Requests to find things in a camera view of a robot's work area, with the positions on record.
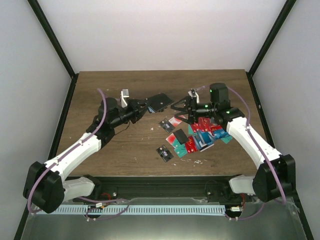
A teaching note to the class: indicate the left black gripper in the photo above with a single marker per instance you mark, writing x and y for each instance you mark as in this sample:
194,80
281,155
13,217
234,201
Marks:
138,111

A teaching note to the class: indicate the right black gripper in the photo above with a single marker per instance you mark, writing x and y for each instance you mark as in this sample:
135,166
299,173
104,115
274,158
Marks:
189,103

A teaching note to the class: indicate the black leather card holder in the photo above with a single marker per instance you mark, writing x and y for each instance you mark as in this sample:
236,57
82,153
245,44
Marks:
158,102

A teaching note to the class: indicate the black vip card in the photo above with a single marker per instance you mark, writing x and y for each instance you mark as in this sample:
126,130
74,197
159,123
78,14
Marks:
166,125
164,153

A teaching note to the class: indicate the plain black card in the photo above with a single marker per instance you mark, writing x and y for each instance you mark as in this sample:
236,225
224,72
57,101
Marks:
181,137

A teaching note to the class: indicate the white card red circle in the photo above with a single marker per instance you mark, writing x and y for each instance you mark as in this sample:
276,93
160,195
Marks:
172,140

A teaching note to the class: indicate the red card with gold text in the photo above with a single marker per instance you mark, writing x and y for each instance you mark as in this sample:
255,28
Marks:
190,145

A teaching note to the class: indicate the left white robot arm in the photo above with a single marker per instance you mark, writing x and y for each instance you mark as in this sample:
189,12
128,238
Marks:
46,186

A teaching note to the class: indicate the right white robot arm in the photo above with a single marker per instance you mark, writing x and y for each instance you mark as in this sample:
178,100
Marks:
276,173

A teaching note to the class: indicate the teal card upper pile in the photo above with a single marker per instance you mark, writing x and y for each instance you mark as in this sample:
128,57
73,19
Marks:
181,151

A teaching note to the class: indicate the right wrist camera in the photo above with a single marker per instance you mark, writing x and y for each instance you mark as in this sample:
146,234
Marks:
193,93

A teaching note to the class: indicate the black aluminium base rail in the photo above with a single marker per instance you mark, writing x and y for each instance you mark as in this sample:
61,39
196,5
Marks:
212,188

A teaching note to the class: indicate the light blue cable duct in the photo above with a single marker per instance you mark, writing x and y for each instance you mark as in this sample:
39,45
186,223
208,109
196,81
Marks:
201,210

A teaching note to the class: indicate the left black frame post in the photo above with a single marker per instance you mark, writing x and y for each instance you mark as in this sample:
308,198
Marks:
40,15

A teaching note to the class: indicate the black frame post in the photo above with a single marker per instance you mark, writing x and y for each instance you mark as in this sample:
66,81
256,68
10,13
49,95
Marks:
276,27
40,15

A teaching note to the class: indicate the right black frame post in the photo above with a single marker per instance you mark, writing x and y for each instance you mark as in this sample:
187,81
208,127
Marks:
276,27

